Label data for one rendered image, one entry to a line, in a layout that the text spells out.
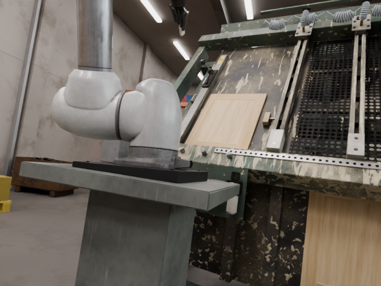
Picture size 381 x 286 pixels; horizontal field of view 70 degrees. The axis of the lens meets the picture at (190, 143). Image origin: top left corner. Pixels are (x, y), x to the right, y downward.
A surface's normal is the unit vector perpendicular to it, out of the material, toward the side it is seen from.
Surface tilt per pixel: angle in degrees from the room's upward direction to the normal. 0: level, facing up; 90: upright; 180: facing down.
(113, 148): 90
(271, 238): 90
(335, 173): 54
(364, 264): 90
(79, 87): 106
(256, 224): 90
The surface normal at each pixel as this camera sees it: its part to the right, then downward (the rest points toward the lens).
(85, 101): -0.01, 0.20
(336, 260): -0.47, -0.13
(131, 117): -0.07, -0.01
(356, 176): -0.30, -0.69
